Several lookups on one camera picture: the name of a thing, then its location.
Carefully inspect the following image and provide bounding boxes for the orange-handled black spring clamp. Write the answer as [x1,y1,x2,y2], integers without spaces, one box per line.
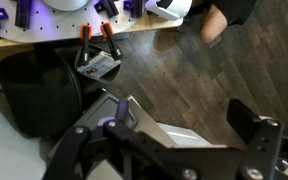
[78,24,94,67]
[99,22,124,62]

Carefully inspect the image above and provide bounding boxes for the printed paper card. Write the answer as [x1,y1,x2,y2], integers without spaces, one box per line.
[76,51,122,80]

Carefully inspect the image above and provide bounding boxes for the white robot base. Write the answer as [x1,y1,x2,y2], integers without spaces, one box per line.
[42,0,89,12]

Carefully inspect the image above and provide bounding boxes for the round white perforated base plate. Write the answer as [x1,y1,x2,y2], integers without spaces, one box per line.
[0,0,142,43]

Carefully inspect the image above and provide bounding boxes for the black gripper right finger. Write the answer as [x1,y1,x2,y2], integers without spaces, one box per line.
[226,98,284,180]

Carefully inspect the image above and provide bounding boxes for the black shorts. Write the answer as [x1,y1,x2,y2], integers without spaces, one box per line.
[213,0,259,27]

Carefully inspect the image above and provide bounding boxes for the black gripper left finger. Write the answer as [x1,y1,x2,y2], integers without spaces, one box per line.
[42,98,158,180]

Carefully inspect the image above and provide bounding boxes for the white VR headset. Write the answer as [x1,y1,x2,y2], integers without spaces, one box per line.
[145,0,194,22]

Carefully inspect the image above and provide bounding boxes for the white flat panel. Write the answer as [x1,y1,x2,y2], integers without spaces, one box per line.
[156,122,213,148]

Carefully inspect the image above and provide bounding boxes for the grey metal box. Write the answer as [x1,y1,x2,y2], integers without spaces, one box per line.
[47,91,179,180]

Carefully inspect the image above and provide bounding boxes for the black round bin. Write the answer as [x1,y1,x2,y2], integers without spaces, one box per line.
[0,49,84,138]

